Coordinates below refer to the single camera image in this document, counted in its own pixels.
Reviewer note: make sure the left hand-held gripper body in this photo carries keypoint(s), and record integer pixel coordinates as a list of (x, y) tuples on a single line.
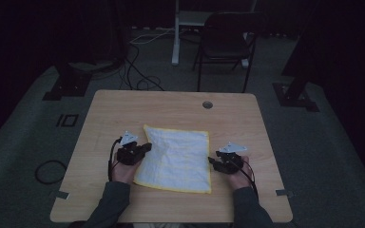
[(130, 155)]

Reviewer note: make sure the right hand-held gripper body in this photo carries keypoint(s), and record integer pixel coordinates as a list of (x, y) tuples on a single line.
[(231, 163)]

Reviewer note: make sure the white cloth with yellow edge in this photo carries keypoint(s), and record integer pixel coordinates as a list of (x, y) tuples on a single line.
[(177, 158)]

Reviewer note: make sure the person's left hand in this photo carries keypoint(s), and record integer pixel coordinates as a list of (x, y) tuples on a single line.
[(123, 174)]

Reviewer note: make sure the person's right hand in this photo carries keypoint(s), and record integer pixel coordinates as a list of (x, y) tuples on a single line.
[(242, 180)]

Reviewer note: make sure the grey table grommet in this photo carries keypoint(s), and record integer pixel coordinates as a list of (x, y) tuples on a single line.
[(207, 104)]

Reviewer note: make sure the grey tape strip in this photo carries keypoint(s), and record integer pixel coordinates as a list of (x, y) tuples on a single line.
[(60, 194), (284, 192)]

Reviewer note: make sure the black stand with base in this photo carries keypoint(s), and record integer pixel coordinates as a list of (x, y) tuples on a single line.
[(68, 84), (294, 95)]

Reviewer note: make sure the grey round floor plate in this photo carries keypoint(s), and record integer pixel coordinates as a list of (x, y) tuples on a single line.
[(92, 65)]

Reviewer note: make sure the black folding chair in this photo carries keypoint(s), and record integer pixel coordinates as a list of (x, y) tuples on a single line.
[(225, 47)]

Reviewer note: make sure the white desk frame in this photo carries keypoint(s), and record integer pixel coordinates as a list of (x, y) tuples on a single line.
[(176, 38)]

